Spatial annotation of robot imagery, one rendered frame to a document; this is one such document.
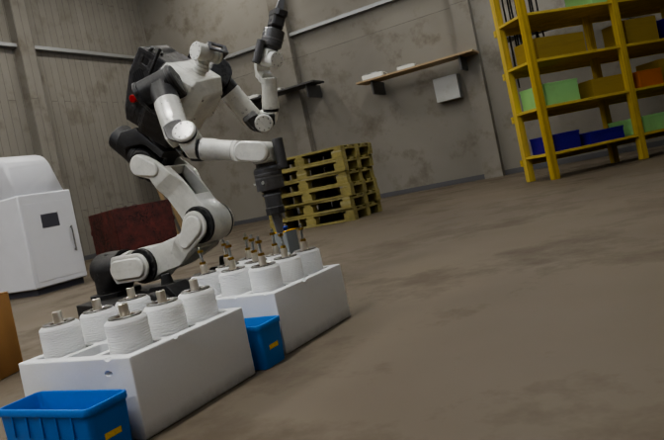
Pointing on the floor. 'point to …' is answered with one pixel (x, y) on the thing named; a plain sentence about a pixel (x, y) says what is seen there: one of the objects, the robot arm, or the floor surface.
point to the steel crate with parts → (132, 226)
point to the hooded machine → (37, 230)
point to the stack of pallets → (329, 187)
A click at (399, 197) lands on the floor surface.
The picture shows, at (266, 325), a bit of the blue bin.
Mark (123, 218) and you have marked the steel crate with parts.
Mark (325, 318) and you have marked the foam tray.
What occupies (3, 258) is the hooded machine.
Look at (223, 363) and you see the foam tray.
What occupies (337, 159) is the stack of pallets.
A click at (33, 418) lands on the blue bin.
